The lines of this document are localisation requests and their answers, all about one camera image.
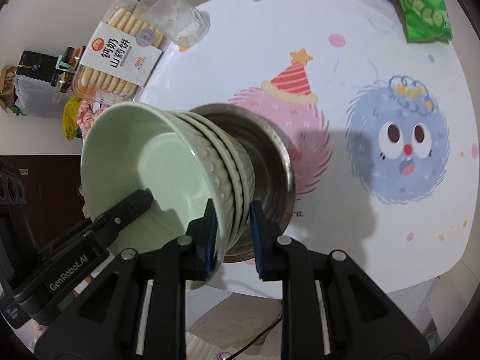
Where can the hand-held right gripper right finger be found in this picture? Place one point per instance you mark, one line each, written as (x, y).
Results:
(258, 240)

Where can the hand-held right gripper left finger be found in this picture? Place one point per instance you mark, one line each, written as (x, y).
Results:
(212, 240)

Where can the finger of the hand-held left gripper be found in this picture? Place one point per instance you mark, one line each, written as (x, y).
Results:
(127, 210)

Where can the small green ceramic bowl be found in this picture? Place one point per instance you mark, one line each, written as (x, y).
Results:
(165, 165)

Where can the large green ceramic bowl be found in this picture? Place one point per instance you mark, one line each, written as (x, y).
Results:
(247, 180)

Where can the large steel bowl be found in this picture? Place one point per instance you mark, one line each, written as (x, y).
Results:
(273, 180)

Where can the cream ceramic bowl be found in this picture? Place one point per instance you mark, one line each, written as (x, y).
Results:
(233, 180)

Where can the small pink candy bag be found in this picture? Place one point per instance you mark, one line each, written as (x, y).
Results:
(86, 116)

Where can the yellow plastic bag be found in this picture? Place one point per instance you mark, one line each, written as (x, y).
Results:
(69, 120)

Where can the cartoon printed tablecloth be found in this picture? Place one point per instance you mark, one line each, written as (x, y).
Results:
(375, 240)

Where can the grey plastic bag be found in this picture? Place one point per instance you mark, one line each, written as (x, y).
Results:
(37, 97)

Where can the clear biscuit box white label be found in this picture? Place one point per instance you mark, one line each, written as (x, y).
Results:
(120, 56)

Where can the mint green plastic holder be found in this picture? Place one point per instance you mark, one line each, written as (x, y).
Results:
(63, 63)

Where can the dark drink bottle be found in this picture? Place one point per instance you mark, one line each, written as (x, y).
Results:
(75, 58)

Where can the brown cardboard box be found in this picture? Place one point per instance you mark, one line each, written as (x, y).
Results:
(7, 90)

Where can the black paper bag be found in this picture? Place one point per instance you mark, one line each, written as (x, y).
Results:
(37, 65)

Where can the clear plastic cup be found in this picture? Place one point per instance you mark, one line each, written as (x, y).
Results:
(176, 15)

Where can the green chips bag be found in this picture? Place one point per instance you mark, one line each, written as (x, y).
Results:
(420, 7)

